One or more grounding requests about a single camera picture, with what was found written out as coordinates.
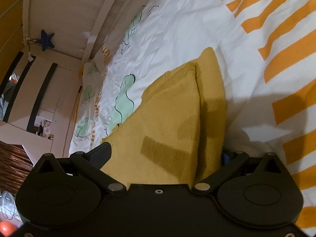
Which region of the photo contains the mustard yellow knit garment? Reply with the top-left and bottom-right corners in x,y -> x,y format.
102,48 -> 226,186

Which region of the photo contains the brown wicker basket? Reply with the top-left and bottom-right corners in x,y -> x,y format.
0,141 -> 33,197

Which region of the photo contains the white shelf with black bars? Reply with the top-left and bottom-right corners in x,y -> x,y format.
1,50 -> 81,144

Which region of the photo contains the orange ball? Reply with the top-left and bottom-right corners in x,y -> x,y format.
0,221 -> 18,237

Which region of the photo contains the dark blue star decoration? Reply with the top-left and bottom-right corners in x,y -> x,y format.
36,29 -> 55,51

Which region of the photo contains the white orange patterned duvet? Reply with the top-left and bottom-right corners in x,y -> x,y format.
69,0 -> 315,235

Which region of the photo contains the white bed frame rail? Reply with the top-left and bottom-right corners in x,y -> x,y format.
23,0 -> 149,63

